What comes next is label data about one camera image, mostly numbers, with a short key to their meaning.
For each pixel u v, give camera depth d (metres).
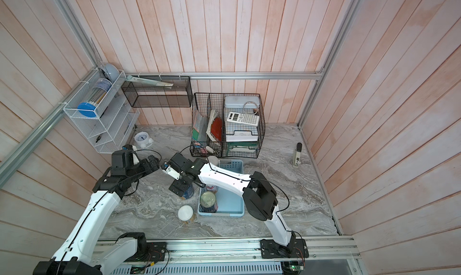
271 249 0.73
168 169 0.73
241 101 1.01
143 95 1.05
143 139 1.11
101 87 0.77
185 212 0.77
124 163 0.58
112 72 0.83
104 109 0.75
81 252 0.39
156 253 0.73
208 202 0.76
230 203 0.86
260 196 0.49
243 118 0.94
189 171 0.61
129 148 0.69
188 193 0.84
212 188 0.83
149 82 0.91
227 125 0.93
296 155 1.01
